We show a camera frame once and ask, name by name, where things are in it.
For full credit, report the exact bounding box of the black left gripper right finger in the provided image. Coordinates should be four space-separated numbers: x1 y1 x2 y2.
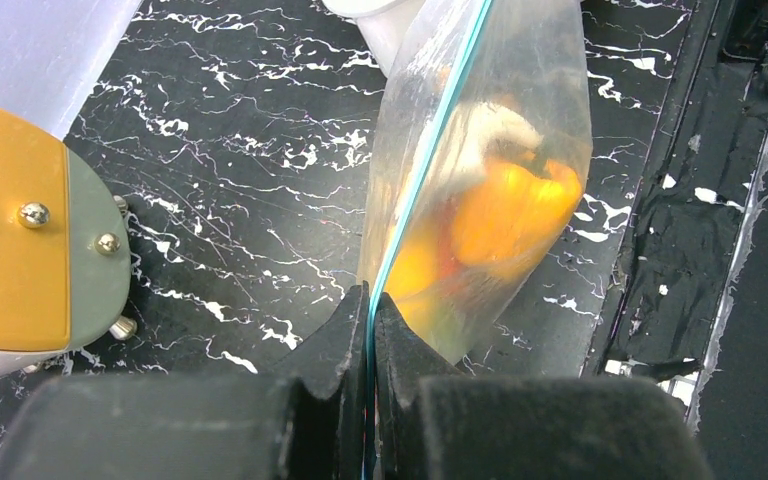
374 293 463 479

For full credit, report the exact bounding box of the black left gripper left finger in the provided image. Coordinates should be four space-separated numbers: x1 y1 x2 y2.
261 283 370 479

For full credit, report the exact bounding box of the long yellow banana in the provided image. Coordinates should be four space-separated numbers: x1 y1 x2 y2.
385 222 440 319

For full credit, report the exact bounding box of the yellow bell pepper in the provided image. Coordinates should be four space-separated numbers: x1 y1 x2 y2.
450 160 583 265

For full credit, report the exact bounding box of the clear blue zip bag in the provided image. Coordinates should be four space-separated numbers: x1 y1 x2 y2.
356 0 594 367

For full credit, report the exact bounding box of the white garlic head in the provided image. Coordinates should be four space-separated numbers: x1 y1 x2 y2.
436 101 543 191

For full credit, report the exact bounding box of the round pastel drawer cabinet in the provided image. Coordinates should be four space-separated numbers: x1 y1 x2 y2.
0 109 137 378

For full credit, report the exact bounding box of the white plastic bin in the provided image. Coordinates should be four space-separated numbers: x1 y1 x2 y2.
323 0 425 77

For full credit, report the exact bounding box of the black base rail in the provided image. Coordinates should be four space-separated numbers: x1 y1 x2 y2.
586 1 768 426

